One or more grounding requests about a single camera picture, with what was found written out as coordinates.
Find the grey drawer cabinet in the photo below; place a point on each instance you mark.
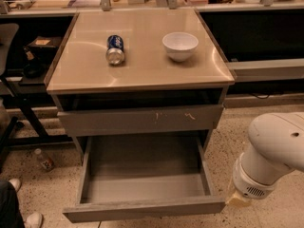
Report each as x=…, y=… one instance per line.
x=82, y=78

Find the white shoe upper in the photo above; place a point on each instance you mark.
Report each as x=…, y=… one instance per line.
x=16, y=183

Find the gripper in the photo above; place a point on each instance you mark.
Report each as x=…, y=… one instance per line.
x=253, y=183

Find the white bowl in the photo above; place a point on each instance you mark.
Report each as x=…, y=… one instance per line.
x=180, y=46

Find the white shoe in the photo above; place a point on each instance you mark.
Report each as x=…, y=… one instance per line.
x=16, y=183
x=34, y=220

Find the blue soda can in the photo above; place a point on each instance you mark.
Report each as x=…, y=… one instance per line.
x=115, y=50

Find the black box with label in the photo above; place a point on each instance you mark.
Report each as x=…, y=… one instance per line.
x=45, y=46

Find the grey top drawer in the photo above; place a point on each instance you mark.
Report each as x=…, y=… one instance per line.
x=140, y=120

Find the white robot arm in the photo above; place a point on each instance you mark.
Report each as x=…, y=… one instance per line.
x=276, y=148

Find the plastic bottle on floor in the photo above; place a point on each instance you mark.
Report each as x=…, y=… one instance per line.
x=44, y=159

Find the dark trouser leg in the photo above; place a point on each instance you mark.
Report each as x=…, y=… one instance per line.
x=10, y=216

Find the white shoe lower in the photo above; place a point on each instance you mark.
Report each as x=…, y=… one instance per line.
x=34, y=220

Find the grey drawer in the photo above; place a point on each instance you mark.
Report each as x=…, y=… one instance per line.
x=143, y=176
x=140, y=120

